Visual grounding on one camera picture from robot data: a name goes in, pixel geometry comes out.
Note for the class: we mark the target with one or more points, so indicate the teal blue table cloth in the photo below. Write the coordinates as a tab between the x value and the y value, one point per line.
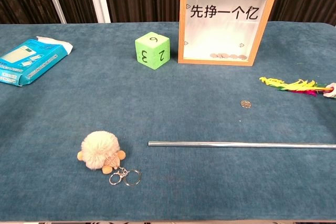
168	119

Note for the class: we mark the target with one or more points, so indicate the colourful feather shuttlecock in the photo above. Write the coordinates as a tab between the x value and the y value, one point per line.
296	85

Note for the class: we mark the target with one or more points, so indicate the thin silver metal rod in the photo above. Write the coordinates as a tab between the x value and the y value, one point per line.
236	145

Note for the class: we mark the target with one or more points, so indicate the silver coin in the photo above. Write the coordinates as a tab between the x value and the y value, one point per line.
246	104

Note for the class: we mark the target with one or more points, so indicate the wooden frame money box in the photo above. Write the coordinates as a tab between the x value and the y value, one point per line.
262	24

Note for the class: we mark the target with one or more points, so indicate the green foam number die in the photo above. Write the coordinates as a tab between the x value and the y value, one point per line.
152	51

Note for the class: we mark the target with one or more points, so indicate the blue cardboard product box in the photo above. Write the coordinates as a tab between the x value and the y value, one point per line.
31	61

